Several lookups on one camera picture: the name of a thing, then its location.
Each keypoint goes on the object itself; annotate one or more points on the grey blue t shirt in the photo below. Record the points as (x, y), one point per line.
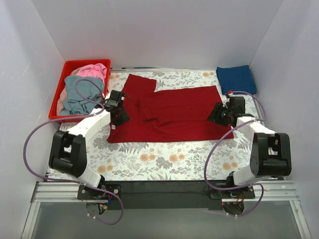
(79, 95)

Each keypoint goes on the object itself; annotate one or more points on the floral patterned table mat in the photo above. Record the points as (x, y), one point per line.
(172, 160)

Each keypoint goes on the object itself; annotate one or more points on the folded blue t shirt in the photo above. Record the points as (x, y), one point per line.
(236, 79)

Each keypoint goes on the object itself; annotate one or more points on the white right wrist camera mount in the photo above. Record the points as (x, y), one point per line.
(230, 98)

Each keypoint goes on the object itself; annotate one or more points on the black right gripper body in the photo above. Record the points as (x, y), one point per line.
(220, 113)

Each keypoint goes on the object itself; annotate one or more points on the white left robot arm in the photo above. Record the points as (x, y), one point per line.
(69, 148)

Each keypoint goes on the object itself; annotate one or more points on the red t shirt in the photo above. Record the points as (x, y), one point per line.
(167, 115)

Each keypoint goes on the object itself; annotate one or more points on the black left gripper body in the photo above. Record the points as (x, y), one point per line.
(119, 114)

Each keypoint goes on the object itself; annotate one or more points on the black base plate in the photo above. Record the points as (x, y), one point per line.
(164, 195)

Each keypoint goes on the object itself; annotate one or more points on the aluminium frame rail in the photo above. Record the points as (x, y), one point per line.
(164, 210)

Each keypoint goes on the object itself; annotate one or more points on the red plastic bin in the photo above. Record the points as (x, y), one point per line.
(69, 66)

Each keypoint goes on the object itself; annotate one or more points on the pink t shirt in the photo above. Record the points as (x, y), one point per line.
(93, 70)

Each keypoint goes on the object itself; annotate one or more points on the beige t shirt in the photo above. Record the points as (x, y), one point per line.
(68, 97)

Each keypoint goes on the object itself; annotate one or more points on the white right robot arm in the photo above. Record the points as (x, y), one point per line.
(270, 152)

